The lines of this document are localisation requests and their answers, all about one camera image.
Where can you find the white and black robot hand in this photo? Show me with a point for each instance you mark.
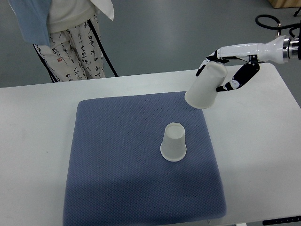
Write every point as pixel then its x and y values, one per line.
pixel 253 54

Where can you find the white paper cup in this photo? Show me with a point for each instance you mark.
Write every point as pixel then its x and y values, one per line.
pixel 202 93
pixel 173 146

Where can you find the wooden box corner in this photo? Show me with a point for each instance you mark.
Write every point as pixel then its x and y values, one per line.
pixel 285 3

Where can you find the black stand leg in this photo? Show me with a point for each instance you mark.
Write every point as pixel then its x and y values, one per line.
pixel 297 12

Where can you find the white paper cup on mat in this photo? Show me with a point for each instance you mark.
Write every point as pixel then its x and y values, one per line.
pixel 173 146

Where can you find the black table control panel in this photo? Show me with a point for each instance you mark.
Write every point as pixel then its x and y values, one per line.
pixel 295 219

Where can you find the blue-grey fabric mat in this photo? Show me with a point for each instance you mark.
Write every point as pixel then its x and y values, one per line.
pixel 117 175

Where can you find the person in patterned trousers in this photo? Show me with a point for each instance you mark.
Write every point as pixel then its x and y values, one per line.
pixel 65 35

